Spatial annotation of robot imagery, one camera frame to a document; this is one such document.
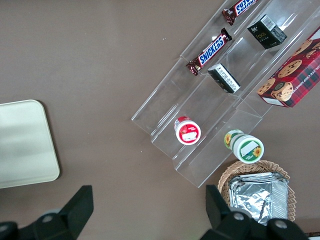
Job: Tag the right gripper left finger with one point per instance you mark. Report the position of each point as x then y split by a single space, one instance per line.
72 215

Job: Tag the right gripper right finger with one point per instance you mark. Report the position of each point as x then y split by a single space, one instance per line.
225 225

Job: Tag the aluminium foil tray stack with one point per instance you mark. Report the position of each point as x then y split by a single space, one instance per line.
260 197

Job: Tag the light wicker basket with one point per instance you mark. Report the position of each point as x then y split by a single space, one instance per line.
291 197

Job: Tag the beige plastic tray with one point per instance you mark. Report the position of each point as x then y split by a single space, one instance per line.
25 145

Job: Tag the green lid yoghurt cup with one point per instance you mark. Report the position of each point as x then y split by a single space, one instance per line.
250 150

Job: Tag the red lid yoghurt cup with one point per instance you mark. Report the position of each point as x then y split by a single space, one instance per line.
188 132

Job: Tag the clear acrylic stepped shelf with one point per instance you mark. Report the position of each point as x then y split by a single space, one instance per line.
165 110

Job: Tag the small black carton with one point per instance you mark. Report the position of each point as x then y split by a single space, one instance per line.
266 33
225 78

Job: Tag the red tartan cookie box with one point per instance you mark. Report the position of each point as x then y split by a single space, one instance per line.
295 80

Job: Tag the Snickers chocolate bar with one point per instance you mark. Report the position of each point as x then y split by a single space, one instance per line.
210 51
238 8

